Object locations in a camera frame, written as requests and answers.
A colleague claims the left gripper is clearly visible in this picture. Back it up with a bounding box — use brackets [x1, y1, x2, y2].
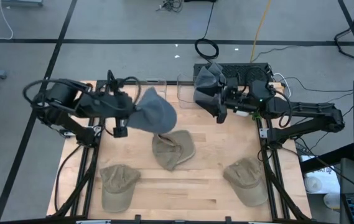
[113, 77, 136, 139]

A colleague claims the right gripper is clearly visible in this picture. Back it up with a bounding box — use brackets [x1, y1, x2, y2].
[207, 76, 254, 124]

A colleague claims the khaki baseball cap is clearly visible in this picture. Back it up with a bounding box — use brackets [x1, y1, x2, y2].
[98, 164, 142, 213]
[151, 129, 197, 172]
[222, 157, 269, 208]

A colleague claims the wide clear plastic bin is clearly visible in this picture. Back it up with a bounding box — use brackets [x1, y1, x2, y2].
[176, 73, 226, 109]

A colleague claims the narrow clear plastic bin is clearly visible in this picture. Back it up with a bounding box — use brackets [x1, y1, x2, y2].
[145, 77, 167, 95]

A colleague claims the black mesh computer case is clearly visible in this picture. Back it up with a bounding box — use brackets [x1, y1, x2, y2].
[193, 62, 274, 84]

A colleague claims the white bag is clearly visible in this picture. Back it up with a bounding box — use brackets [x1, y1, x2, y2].
[300, 155, 341, 210]

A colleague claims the blue-grey cart base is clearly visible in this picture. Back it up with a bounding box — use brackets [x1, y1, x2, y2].
[0, 0, 45, 7]

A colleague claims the black aluminium table frame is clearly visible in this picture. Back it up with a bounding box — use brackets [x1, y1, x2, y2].
[45, 70, 313, 224]

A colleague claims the black coiled cable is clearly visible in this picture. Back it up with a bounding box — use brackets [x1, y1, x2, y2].
[194, 0, 220, 63]

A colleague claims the yellow cable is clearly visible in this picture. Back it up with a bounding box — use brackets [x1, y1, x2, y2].
[250, 0, 272, 63]

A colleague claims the black cable bundle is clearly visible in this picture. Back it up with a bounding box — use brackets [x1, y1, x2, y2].
[156, 0, 184, 13]

